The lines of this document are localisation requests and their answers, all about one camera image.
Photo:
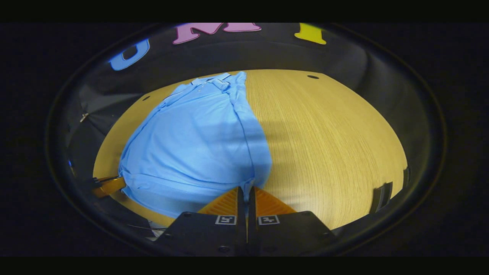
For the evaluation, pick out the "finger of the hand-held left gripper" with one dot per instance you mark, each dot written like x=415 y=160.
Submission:
x=112 y=186

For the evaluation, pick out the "black backdrop cloth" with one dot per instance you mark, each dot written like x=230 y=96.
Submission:
x=267 y=53

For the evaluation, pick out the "black table edge bracket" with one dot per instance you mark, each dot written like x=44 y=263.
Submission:
x=407 y=177
x=381 y=198

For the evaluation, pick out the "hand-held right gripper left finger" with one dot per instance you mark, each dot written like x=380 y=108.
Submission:
x=240 y=206

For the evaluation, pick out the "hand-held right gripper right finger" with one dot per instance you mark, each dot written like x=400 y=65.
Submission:
x=251 y=206

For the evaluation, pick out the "light blue T-shirt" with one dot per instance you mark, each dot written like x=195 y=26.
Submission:
x=191 y=145

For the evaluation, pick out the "silver cloth clip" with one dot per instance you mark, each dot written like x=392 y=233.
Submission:
x=84 y=117

